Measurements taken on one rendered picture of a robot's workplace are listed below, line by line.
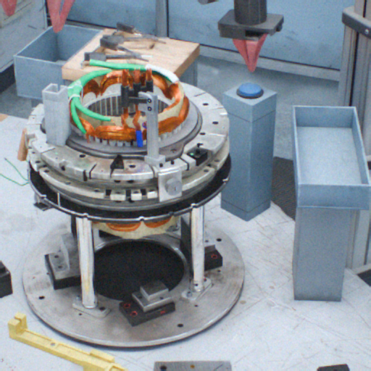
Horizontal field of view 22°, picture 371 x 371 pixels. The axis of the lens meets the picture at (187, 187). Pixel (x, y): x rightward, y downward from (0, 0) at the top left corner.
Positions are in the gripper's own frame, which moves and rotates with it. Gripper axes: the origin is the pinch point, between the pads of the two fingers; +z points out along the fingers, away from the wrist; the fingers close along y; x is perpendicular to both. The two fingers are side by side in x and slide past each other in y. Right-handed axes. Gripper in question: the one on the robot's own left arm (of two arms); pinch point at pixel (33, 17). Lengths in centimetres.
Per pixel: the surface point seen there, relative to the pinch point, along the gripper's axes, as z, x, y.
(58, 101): 13.0, 1.9, 3.1
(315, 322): 48, 19, 44
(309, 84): 126, 248, -41
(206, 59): 130, 247, -91
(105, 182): 22.6, 0.3, 13.0
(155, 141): 15.2, 4.1, 18.7
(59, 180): 24.2, -1.2, 5.9
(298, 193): 22.0, 14.7, 38.0
